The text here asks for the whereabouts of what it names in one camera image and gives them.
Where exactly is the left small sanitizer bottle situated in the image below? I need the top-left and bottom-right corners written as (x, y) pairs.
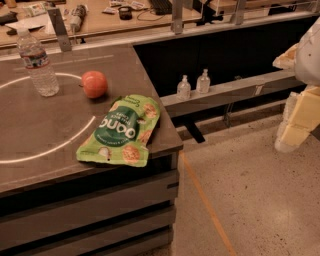
top-left (177, 75), bottom-right (191, 100)

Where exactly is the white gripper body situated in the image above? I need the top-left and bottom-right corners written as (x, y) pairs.
top-left (294, 18), bottom-right (320, 86)

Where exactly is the grey metal rail shelf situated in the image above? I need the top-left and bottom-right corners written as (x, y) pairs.
top-left (161, 70), bottom-right (304, 118)

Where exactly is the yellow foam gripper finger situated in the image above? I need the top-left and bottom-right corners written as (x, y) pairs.
top-left (274, 86), bottom-right (320, 153)
top-left (272, 44), bottom-right (297, 70)

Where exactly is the small sanitizer bottle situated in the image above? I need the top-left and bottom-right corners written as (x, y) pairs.
top-left (196, 69), bottom-right (211, 94)
top-left (177, 75), bottom-right (191, 100)

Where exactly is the grey cylindrical tool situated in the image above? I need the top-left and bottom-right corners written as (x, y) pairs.
top-left (70, 5), bottom-right (87, 33)

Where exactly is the white paper sheet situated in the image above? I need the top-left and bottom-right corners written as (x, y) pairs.
top-left (6, 14), bottom-right (55, 35)

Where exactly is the clear plastic water bottle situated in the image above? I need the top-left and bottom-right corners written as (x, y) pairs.
top-left (17, 28), bottom-right (59, 97)

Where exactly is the grey metal bracket post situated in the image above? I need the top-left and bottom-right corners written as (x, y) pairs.
top-left (48, 8), bottom-right (72, 52)

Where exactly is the right small sanitizer bottle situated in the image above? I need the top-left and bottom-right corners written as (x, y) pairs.
top-left (196, 69), bottom-right (211, 94)

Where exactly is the black round tape roll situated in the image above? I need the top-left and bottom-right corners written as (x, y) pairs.
top-left (118, 7), bottom-right (132, 20)

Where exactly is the red apple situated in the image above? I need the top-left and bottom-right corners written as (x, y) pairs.
top-left (81, 71), bottom-right (108, 99)

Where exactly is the grey metal upright post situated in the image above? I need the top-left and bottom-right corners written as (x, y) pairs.
top-left (171, 0), bottom-right (183, 35)

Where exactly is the black keyboard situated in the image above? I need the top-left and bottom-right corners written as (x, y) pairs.
top-left (149, 0), bottom-right (172, 15)

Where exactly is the green rice chip bag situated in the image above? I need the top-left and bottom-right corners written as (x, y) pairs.
top-left (76, 95), bottom-right (160, 167)

